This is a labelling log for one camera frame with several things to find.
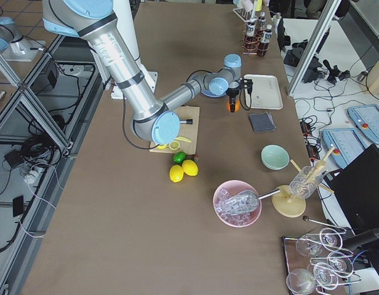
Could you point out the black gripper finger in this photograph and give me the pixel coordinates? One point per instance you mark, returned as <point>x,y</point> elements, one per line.
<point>232,104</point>

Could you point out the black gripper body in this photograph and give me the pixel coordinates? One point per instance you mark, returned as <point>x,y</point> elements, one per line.
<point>232,92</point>

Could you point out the orange mandarin fruit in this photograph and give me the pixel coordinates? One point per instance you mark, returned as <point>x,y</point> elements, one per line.
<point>237,105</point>

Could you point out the blue ceramic plate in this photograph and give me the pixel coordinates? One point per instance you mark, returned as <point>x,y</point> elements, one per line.
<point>209,94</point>

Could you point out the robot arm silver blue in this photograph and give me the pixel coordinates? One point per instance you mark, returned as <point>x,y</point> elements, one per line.
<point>109,29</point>
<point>10,36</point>

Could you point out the cream plastic tray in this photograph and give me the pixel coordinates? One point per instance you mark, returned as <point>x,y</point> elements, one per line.
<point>265,92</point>

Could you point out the dark grey folded cloth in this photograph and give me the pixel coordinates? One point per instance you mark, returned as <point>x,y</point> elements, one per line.
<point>262,122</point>

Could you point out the wooden cutting board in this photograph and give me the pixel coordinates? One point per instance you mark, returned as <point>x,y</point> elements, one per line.
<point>188,131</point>

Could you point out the dark drink bottle front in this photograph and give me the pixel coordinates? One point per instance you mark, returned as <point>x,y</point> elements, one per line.
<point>264,41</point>

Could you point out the dark drink bottle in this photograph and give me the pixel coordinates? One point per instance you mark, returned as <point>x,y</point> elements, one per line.
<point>264,41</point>
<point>249,39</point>
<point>261,23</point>

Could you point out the dark drink bottle middle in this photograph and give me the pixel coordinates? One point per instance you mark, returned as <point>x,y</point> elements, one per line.
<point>249,39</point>

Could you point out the dark drink bottle back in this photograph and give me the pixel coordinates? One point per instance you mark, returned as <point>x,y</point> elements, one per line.
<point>261,23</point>

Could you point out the green ceramic bowl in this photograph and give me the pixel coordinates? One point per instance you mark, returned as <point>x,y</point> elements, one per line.
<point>274,157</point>

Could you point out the lemon slice upper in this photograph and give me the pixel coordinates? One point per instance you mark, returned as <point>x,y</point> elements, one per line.
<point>174,145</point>

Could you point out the lemon slice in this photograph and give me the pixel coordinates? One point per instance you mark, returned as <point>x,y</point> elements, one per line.
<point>161,146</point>
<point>174,145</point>

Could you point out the green lime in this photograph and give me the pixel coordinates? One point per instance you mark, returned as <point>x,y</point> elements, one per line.
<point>179,157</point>

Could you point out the yellow lemon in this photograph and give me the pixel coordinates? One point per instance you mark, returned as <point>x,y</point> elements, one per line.
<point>190,167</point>
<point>176,173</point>

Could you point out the lemon slice lower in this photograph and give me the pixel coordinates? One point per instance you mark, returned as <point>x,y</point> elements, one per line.
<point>161,146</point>

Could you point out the pink plastic cup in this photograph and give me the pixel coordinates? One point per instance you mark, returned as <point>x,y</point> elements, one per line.
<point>247,5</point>

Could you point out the clear glass mug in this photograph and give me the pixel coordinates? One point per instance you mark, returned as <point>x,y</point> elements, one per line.
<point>301,186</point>

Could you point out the wooden cup tree stand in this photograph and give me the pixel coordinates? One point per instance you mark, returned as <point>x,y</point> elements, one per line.
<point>288,204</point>

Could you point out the pink bowl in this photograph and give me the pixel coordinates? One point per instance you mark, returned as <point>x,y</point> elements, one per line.
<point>224,204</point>

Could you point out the teach pendant near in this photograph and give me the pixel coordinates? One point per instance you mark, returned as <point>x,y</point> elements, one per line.
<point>347,142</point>

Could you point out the teach pendant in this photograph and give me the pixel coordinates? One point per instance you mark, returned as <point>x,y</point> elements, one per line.
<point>366,119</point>
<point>347,142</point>

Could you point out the teach pendant far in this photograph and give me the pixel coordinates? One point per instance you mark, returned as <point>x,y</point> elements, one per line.
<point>366,119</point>

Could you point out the black monitor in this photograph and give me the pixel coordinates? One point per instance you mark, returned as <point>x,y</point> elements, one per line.
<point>356,188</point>

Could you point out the wine glass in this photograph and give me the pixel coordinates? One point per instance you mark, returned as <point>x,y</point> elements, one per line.
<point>340,263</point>
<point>325,276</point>
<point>309,246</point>
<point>301,281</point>

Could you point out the black framed wooden tray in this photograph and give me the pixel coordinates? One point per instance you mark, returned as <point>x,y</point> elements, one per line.
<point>294,260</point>

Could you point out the copper wire bottle rack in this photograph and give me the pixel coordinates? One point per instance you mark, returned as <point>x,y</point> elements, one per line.
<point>253,49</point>

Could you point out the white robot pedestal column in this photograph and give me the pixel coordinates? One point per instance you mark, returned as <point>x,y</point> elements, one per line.
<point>126,11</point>

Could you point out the aluminium frame post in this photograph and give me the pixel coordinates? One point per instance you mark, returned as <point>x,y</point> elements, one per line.
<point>321,26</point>

